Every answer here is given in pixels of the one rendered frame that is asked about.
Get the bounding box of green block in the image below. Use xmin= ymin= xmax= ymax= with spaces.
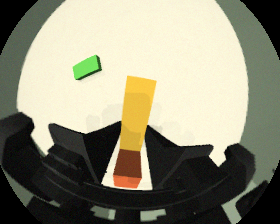
xmin=72 ymin=55 xmax=103 ymax=81

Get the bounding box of yellow bar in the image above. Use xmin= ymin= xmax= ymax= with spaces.
xmin=112 ymin=76 xmax=156 ymax=188

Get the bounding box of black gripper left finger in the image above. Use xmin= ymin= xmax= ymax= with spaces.
xmin=48 ymin=120 xmax=121 ymax=185

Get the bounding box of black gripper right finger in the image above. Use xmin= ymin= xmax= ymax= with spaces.
xmin=144 ymin=124 xmax=214 ymax=190

